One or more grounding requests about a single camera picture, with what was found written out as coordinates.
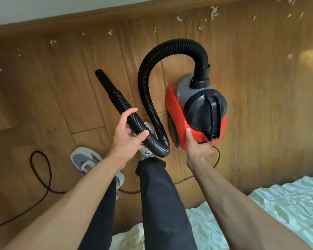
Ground person's left hand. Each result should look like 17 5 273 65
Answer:
105 108 150 169

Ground person's right hand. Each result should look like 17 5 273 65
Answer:
185 127 217 169

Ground red vacuum cleaner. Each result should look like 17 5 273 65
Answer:
164 73 228 151

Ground black power cord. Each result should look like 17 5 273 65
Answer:
0 145 221 232

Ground black corrugated vacuum hose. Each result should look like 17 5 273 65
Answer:
95 38 211 158

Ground person's left forearm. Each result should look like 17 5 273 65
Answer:
2 153 128 250

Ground person's right forearm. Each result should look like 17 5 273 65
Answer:
186 158 313 250

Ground person's right grey shoe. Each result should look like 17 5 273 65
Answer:
133 121 160 160

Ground person's grey shoe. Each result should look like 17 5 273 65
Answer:
70 147 125 200
133 121 160 160

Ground person's left grey shoe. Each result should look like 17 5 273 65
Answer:
70 147 125 200

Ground person's dark trousers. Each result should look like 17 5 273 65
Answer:
78 157 199 250

